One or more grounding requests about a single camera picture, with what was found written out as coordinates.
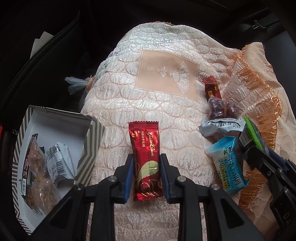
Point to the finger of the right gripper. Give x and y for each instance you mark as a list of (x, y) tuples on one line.
[(279, 160), (261, 161)]

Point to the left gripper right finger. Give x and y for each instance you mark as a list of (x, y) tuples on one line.
[(181, 190)]

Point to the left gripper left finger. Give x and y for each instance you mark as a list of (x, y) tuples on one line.
[(114, 189)]

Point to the green purple snack packet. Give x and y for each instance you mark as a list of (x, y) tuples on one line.
[(251, 136)]

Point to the blue milk candy packet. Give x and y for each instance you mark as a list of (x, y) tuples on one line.
[(223, 153)]

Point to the red Golden Crown snack bar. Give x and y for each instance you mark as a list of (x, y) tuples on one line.
[(144, 137)]

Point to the grey barcode packet in box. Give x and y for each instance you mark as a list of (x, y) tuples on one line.
[(59, 163)]

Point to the grey white snack packet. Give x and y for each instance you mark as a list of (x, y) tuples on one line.
[(221, 126)]

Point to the clear bag of nuts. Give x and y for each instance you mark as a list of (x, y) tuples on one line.
[(44, 192)]

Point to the striped cardboard box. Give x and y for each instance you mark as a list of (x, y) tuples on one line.
[(70, 142)]

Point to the dark brown snack bar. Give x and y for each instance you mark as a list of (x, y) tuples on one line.
[(26, 176)]

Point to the small red candy packet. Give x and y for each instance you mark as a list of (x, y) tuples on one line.
[(211, 88)]

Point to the grey plastic bag knot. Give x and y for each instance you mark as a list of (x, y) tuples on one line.
[(76, 84)]

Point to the cream embroidered cloth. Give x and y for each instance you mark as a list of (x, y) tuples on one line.
[(156, 73)]

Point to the black seat belt buckle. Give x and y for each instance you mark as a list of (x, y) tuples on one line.
[(260, 25)]

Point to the white paper sheet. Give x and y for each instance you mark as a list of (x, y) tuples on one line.
[(39, 43)]

